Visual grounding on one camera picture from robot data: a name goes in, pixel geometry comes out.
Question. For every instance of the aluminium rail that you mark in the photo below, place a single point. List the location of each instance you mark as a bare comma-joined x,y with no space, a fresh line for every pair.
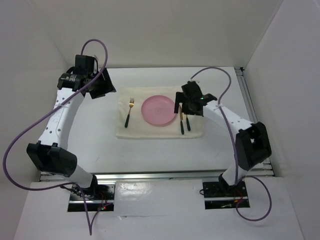
159,175
247,105

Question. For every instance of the gold fork green handle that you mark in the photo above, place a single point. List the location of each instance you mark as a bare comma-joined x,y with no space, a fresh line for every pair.
131,105

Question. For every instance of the pink plate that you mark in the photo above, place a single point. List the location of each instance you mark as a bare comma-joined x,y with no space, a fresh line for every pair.
158,110

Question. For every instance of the gold knife green handle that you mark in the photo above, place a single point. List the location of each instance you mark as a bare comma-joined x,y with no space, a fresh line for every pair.
181,120

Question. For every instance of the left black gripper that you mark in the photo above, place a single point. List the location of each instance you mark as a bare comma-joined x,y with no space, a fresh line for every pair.
107,86

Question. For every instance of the gold spoon green handle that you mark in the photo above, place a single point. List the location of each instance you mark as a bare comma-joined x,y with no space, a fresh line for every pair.
187,123

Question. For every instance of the cream cloth placemat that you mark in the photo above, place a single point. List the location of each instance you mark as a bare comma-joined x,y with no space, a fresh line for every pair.
140,129

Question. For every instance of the front aluminium rail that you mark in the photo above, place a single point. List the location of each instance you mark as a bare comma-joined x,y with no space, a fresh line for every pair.
159,175

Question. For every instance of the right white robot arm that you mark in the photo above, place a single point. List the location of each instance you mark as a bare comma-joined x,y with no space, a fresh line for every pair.
250,141

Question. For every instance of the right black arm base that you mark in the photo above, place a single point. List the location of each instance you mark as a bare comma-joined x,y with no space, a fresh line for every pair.
215,198

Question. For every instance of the right aluminium rail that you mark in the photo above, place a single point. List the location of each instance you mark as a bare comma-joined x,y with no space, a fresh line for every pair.
247,105

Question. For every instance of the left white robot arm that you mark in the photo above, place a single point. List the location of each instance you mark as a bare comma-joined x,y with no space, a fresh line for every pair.
50,154

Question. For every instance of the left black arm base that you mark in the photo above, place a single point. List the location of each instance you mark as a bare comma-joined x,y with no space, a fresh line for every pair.
102,200

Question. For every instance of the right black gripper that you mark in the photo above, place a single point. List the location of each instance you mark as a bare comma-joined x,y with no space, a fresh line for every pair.
181,97

